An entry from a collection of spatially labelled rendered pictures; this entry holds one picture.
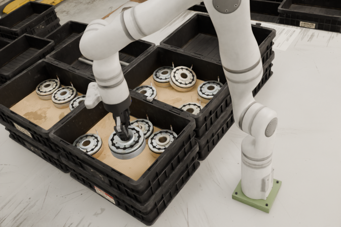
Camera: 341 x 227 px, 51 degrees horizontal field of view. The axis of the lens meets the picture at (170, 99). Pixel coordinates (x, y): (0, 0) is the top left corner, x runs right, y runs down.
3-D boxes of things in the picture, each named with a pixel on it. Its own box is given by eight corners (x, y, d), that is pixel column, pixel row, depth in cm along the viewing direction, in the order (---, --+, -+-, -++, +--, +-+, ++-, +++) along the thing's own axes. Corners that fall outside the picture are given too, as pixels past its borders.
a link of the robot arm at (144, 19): (123, -3, 81) (118, 18, 76) (236, -56, 72) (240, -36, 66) (143, 27, 87) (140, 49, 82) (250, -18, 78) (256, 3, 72)
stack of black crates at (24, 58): (47, 83, 280) (24, 33, 251) (75, 92, 266) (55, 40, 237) (7, 116, 256) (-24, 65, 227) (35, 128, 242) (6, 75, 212)
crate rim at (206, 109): (242, 73, 133) (242, 68, 131) (198, 124, 116) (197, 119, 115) (158, 48, 154) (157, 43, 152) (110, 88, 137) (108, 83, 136)
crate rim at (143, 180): (198, 124, 116) (197, 119, 115) (138, 192, 100) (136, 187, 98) (110, 88, 137) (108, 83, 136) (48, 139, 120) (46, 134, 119)
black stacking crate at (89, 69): (161, 67, 160) (157, 45, 153) (115, 106, 144) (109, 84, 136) (99, 46, 181) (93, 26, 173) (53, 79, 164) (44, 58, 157)
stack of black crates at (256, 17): (286, 44, 276) (290, 3, 254) (273, 66, 258) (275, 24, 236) (237, 35, 294) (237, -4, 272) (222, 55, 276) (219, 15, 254)
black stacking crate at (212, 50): (275, 53, 156) (277, 30, 148) (242, 93, 139) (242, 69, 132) (199, 34, 176) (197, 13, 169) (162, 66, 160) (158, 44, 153)
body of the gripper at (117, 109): (127, 102, 91) (135, 127, 97) (129, 81, 98) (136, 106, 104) (98, 105, 92) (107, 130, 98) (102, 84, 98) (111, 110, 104)
